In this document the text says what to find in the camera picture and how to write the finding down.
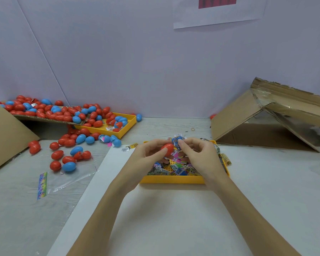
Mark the tall brown cardboard box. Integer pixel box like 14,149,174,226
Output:
0,93,41,174

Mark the brown cardboard sheet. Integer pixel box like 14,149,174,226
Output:
13,113,75,125

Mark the pile of plastic eggs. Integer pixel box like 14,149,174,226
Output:
0,95,143,173

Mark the white paper sign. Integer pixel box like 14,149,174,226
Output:
173,0,268,29

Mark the person's left hand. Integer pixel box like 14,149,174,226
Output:
116,138,176,194

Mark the person's right forearm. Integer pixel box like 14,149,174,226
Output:
213,181,302,256

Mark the clear bag with coloured label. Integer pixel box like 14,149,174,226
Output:
37,162,99,201

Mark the yellow tray under eggs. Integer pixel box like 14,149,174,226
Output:
75,112,137,140

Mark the person's left forearm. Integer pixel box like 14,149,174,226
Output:
66,183,137,256

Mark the yellow plastic tray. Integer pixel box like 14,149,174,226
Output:
140,140,231,185

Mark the torn flattened cardboard box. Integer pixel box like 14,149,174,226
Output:
210,77,320,154

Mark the single red plastic egg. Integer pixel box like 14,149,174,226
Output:
160,143,175,157

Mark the person's right hand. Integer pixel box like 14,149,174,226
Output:
177,137,231,191

